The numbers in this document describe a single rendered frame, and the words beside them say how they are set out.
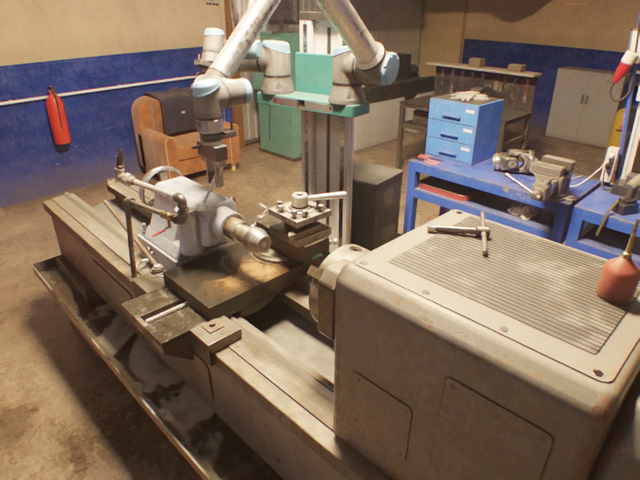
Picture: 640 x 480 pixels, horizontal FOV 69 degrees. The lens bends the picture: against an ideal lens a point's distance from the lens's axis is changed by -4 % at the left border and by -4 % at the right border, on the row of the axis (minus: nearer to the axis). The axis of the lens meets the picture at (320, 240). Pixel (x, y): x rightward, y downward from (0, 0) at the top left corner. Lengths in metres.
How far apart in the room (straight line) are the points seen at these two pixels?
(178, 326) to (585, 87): 7.02
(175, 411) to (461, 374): 1.37
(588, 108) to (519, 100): 2.55
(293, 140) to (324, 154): 3.11
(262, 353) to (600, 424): 1.02
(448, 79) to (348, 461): 5.04
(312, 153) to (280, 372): 1.71
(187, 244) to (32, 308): 2.07
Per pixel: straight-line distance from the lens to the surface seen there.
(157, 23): 6.00
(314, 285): 1.29
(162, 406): 2.07
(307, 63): 2.76
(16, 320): 3.64
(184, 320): 1.67
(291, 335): 1.80
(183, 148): 5.36
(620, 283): 1.00
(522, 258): 1.10
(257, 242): 1.60
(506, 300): 0.94
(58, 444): 2.66
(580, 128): 7.97
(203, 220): 1.75
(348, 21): 2.12
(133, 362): 2.31
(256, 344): 1.59
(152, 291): 1.86
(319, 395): 1.41
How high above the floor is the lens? 1.83
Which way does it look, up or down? 27 degrees down
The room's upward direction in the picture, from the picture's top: straight up
